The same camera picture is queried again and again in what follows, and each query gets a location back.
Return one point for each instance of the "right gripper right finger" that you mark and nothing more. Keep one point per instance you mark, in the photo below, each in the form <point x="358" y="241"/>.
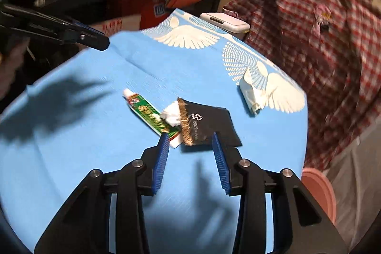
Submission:
<point x="227" y="158"/>

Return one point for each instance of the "black foil wrapper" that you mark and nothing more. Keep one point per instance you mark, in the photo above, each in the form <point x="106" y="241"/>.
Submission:
<point x="199" y="123"/>

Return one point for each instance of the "crumpled white tissue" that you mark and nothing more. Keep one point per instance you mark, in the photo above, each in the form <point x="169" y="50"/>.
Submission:
<point x="255" y="99"/>

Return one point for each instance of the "small crumpled white paper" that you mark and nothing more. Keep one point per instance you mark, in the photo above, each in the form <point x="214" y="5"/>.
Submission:
<point x="171" y="114"/>

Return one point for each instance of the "green toothpaste tube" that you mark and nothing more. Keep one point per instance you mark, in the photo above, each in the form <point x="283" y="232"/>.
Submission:
<point x="151" y="117"/>

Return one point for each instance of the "blue bird-pattern tablecloth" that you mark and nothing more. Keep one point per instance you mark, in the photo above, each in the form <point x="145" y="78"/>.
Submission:
<point x="76" y="119"/>

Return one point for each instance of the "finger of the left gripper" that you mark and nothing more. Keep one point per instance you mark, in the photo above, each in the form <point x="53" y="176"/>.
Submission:
<point x="95" y="40"/>
<point x="82" y="28"/>

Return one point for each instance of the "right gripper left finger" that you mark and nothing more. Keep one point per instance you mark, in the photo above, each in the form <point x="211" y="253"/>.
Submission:
<point x="154" y="159"/>

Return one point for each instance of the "pink plastic basin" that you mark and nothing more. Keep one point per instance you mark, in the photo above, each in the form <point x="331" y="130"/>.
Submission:
<point x="321" y="189"/>

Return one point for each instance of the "white lidded trash bin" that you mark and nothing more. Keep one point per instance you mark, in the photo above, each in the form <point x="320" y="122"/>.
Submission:
<point x="226" y="22"/>

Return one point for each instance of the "red plaid shirt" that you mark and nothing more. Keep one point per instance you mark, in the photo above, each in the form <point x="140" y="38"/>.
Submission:
<point x="331" y="48"/>

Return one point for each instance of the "red packaging box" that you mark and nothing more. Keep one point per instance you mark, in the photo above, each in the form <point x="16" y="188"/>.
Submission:
<point x="142" y="14"/>

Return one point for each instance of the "person's left hand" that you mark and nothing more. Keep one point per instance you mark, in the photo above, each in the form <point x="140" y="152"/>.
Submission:
<point x="11" y="63"/>

